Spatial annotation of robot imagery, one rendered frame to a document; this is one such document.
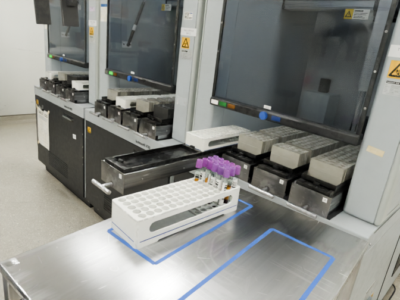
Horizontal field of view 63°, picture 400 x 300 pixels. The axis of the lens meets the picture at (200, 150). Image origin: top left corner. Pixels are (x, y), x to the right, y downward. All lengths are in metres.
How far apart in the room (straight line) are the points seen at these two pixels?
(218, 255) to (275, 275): 0.11
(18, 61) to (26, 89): 0.35
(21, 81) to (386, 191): 4.16
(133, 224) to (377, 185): 0.74
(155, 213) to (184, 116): 0.92
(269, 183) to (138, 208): 0.60
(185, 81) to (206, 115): 0.20
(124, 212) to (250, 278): 0.26
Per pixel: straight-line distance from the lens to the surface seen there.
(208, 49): 1.41
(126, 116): 1.75
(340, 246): 0.79
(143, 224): 0.63
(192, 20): 1.49
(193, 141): 1.25
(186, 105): 1.51
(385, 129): 1.06
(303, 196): 1.10
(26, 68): 4.58
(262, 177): 1.16
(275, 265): 0.67
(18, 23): 4.53
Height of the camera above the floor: 1.21
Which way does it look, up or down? 18 degrees down
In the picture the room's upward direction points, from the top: 7 degrees clockwise
